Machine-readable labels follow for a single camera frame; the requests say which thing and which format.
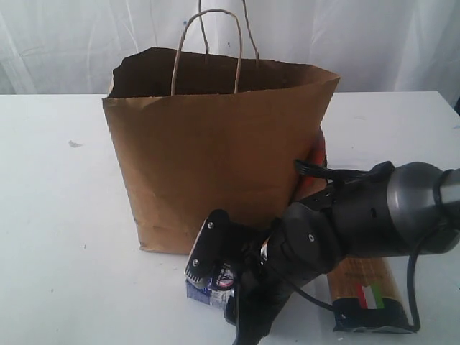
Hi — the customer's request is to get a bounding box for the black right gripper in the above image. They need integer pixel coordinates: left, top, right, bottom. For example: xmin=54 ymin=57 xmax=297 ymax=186
xmin=185 ymin=209 xmax=338 ymax=344

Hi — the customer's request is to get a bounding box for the blue white milk carton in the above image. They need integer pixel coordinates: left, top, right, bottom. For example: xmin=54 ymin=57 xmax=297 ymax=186
xmin=185 ymin=264 xmax=235 ymax=310

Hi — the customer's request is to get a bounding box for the brown paper bag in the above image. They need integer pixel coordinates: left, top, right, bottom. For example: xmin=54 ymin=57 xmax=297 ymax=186
xmin=102 ymin=46 xmax=340 ymax=254

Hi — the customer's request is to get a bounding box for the brown orange snack pouch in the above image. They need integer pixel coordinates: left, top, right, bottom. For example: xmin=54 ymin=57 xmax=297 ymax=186
xmin=293 ymin=129 xmax=327 ymax=201

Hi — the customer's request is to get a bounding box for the spaghetti pasta package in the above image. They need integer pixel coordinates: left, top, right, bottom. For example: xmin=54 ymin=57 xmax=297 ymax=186
xmin=327 ymin=258 xmax=420 ymax=334

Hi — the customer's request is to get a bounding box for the white backdrop curtain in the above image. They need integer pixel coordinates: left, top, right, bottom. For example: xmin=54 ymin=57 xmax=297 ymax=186
xmin=1 ymin=1 xmax=459 ymax=103

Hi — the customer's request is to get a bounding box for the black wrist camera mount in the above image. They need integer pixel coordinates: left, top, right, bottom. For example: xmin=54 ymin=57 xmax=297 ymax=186
xmin=218 ymin=217 xmax=280 ymax=275

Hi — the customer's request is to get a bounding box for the black camera cable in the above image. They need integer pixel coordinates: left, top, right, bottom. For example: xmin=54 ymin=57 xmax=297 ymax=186
xmin=211 ymin=229 xmax=460 ymax=330

